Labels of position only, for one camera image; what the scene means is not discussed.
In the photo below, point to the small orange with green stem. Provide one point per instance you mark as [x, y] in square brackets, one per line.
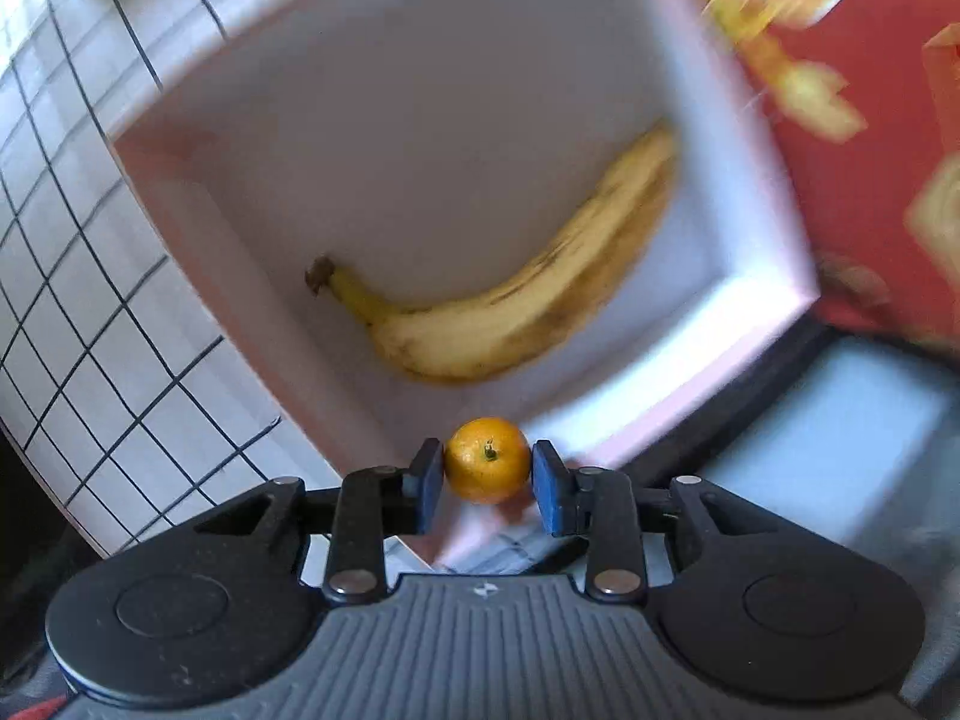
[487, 465]

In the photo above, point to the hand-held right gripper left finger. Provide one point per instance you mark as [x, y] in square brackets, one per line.
[429, 491]

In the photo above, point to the spotted ripe banana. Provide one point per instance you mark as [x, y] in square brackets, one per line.
[525, 300]

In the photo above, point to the white black checked tablecloth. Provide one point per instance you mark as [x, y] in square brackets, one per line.
[112, 240]

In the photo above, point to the pink cardboard box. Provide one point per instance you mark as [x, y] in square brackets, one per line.
[450, 127]

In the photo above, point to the red printed carton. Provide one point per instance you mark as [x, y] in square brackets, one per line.
[862, 165]

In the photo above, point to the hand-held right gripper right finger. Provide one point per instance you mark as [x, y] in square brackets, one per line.
[547, 495]

